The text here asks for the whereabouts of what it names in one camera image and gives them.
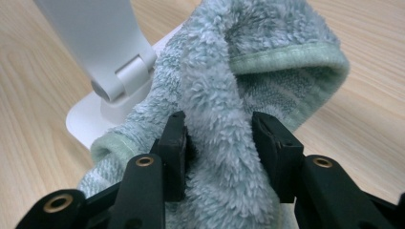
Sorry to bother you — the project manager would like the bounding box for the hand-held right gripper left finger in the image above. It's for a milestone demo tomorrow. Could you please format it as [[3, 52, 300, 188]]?
[[151, 110, 189, 203]]

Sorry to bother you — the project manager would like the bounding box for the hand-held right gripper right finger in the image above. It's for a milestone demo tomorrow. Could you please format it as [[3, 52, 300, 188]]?
[[251, 111, 305, 204]]

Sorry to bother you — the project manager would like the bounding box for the light green fluffy towel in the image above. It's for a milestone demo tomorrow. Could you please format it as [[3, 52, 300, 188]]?
[[77, 0, 351, 229]]

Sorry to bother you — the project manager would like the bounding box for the white desk lamp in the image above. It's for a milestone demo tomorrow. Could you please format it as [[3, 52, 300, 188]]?
[[32, 0, 187, 151]]

